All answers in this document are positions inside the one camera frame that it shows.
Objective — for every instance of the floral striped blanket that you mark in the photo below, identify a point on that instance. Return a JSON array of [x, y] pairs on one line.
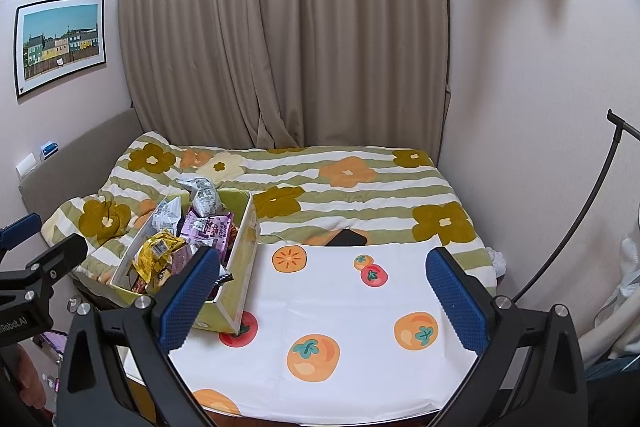
[[350, 202]]

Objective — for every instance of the black curved lamp stand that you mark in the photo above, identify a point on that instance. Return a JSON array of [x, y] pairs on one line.
[[597, 187]]

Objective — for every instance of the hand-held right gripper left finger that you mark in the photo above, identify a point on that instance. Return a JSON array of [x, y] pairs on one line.
[[192, 302]]

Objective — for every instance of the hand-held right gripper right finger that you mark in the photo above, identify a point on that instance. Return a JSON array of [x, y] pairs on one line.
[[457, 304]]

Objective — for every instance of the black smartphone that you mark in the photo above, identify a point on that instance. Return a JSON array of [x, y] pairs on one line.
[[347, 238]]

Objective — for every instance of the green cardboard box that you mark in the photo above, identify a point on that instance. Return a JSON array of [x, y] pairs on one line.
[[240, 267]]

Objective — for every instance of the person's left hand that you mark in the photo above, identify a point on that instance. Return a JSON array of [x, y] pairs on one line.
[[27, 372]]

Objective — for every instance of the dark purple snack packet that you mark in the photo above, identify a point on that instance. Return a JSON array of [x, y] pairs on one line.
[[184, 259]]

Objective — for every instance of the silver grey snack packet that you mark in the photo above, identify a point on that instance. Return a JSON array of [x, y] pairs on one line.
[[205, 199]]

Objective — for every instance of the gold snack packet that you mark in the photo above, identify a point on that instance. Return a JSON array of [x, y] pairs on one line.
[[155, 252]]

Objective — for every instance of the white garment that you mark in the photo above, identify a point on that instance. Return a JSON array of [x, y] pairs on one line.
[[625, 297]]

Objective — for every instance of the beige curtain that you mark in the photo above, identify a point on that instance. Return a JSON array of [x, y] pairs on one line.
[[275, 32]]

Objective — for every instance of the framed wall poster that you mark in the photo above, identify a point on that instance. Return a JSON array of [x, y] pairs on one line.
[[60, 42]]

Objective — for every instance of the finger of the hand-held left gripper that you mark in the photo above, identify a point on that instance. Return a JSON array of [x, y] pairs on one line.
[[20, 229], [57, 257]]

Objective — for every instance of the smartphone with lit screen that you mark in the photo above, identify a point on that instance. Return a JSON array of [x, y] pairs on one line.
[[55, 342]]

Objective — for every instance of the crumpled white tissue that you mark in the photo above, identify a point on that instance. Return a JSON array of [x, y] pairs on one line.
[[496, 262]]

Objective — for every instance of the grey padded headboard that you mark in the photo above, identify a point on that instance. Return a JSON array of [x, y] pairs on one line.
[[75, 157]]

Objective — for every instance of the small blue box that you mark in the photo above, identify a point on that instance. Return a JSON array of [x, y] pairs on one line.
[[49, 148]]

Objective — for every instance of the fruit print white tablecloth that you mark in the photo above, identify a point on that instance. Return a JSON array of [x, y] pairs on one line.
[[325, 297]]

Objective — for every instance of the blue white snack packet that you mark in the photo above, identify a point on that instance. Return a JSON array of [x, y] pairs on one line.
[[167, 217]]

